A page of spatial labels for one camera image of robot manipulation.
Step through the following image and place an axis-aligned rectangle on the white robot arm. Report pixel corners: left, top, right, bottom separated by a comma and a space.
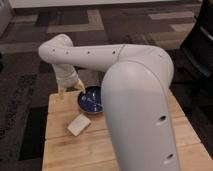
38, 34, 181, 171

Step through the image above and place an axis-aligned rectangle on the dark blue ceramic bowl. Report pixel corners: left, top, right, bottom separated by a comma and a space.
77, 86, 103, 114

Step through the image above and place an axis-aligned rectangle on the beige sponge block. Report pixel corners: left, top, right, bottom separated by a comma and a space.
67, 114, 91, 136

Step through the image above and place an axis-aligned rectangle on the black chair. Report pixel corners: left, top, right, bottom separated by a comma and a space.
180, 0, 213, 77

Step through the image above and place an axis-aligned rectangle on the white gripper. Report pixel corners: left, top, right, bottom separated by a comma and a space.
52, 64, 86, 99

